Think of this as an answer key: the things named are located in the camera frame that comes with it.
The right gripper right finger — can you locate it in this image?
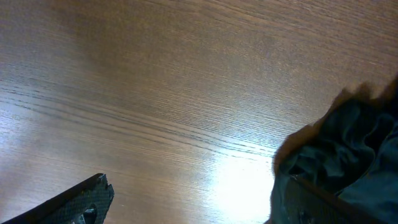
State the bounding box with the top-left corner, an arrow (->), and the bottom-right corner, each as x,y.
267,175 -> 382,224

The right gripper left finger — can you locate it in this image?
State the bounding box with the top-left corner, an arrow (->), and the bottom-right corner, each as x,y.
4,173 -> 114,224

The black jacket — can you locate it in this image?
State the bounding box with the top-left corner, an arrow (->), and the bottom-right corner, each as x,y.
270,93 -> 398,224

